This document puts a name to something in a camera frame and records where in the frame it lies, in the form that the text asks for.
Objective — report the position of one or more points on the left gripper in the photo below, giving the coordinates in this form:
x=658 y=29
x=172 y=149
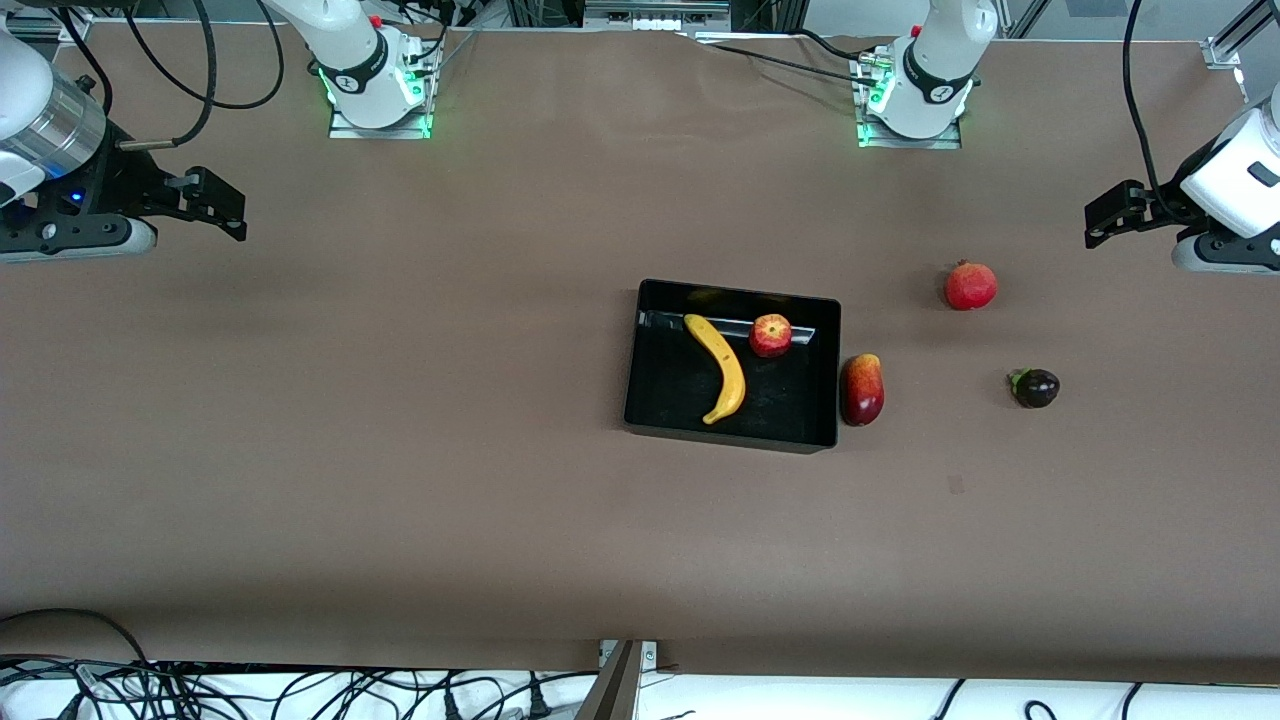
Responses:
x=1160 y=207

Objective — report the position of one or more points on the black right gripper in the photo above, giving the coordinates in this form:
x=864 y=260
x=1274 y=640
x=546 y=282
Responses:
x=112 y=187

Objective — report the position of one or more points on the red yellow apple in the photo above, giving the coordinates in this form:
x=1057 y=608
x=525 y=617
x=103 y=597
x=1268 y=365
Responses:
x=770 y=336

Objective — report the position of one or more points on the black rectangular plastic box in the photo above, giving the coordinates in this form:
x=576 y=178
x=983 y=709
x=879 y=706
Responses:
x=780 y=410

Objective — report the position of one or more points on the yellow banana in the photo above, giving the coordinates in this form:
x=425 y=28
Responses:
x=728 y=365

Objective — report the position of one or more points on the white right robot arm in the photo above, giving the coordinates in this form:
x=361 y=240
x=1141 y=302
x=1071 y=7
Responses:
x=340 y=40

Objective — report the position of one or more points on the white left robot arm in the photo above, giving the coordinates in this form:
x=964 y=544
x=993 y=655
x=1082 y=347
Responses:
x=940 y=50

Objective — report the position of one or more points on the red pomegranate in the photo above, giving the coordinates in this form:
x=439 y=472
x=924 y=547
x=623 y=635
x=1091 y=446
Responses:
x=970 y=286

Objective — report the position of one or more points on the dark purple round eggplant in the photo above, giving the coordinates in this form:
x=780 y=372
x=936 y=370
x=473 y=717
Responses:
x=1037 y=388

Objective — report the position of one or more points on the red orange mango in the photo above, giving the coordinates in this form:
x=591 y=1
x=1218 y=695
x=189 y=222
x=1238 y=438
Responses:
x=861 y=390

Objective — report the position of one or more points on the grey device with ports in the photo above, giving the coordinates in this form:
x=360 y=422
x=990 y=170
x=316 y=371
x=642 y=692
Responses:
x=655 y=12

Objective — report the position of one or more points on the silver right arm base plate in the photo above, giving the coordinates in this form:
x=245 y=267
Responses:
x=345 y=131

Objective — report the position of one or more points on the aluminium frame profile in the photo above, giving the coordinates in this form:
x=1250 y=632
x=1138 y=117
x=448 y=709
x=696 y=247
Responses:
x=1222 y=52

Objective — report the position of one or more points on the small silver bracket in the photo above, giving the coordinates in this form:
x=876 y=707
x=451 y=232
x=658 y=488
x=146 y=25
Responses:
x=650 y=655

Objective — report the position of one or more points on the grey metal post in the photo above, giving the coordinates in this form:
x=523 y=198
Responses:
x=612 y=690

